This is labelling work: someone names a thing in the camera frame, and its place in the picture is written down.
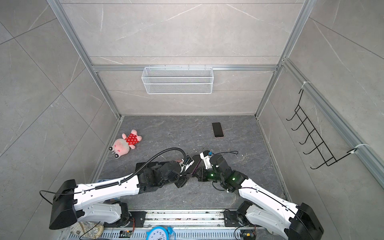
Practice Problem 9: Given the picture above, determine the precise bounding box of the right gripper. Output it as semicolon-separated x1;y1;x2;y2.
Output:
193;166;225;183

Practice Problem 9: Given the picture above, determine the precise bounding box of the phone with pink edge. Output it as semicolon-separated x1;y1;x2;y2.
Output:
212;122;224;138

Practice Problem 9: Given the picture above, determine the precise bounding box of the black phone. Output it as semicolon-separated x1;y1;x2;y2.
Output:
184;155;202;174

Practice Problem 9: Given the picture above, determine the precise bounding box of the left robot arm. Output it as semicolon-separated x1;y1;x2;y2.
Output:
49;160;189;230

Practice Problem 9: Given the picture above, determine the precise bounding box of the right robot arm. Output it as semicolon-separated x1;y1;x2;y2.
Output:
192;151;324;240

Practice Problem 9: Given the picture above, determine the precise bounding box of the blue alarm clock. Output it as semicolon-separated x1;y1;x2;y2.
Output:
146;226;174;240

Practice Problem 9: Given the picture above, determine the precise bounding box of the pink pig plush toy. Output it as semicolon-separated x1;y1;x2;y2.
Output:
109;130;142;159

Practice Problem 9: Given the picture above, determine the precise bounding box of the wet wipes pack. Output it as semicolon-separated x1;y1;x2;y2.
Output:
97;179;110;183

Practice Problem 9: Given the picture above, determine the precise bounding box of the crumpled patterned cloth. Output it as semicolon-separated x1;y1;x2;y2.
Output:
70;222;104;240

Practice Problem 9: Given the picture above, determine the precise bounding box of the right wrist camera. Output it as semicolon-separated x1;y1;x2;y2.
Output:
200;151;213;170

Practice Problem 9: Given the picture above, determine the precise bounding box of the aluminium mounting rail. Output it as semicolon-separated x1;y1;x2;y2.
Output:
58;209;307;231

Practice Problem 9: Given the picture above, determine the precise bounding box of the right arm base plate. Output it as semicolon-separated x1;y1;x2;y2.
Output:
223;209;250;227

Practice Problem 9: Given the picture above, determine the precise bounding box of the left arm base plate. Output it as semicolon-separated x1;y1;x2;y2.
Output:
121;211;147;228

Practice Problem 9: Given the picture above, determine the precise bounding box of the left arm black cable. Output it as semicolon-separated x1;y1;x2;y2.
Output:
119;147;187;184

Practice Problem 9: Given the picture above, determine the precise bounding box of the black wire hook rack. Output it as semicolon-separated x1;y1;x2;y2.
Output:
286;89;366;170

